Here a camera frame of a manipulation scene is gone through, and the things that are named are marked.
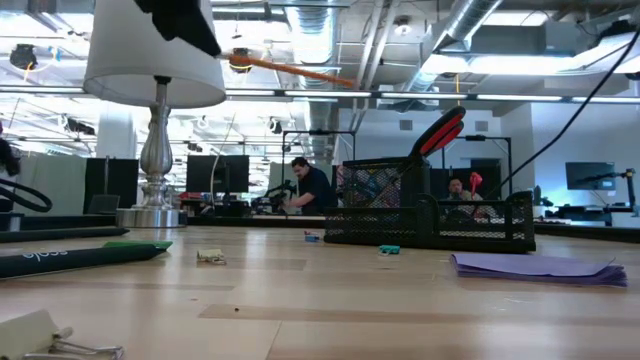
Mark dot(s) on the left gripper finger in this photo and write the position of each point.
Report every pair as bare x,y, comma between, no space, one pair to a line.
185,20

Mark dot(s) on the orange pencil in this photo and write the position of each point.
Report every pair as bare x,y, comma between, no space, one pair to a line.
300,71

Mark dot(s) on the green eraser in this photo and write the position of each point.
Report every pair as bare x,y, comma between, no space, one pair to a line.
140,245

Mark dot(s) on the small beige binder clip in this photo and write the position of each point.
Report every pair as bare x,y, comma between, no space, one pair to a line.
210,256

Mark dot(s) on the black pen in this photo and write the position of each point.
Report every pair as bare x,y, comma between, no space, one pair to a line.
75,260
60,234

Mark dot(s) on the small blue binder clip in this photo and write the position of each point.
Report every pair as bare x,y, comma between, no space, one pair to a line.
312,237

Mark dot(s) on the black mesh desk organizer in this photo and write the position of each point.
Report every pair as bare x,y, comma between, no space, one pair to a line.
425,215

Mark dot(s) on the white shade table lamp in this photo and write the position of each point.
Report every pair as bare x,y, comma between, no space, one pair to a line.
155,150

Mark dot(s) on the black background monitor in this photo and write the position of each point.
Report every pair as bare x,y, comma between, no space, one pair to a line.
217,172

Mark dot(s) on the long ceiling light strip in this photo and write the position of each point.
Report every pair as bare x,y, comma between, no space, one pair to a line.
325,93

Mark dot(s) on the black partition panel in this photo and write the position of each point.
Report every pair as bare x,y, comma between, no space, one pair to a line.
110,180

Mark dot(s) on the person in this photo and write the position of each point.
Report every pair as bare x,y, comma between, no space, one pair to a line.
456,189
7,157
315,190

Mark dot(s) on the small teal binder clip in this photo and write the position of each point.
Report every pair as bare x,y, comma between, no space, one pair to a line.
389,249

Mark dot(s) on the red background object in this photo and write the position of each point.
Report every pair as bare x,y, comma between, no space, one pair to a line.
475,180

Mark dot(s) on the white binder clip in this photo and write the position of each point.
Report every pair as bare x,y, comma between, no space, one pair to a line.
25,335

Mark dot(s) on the purple sticky note pad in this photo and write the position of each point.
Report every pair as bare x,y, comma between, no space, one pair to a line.
540,270

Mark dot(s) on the silver ventilation duct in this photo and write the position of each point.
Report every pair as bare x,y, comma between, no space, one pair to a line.
312,30
470,15

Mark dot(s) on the black background rig frame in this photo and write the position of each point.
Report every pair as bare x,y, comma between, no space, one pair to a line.
320,132
475,137

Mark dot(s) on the wall-mounted monitor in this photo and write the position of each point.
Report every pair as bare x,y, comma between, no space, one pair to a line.
590,175

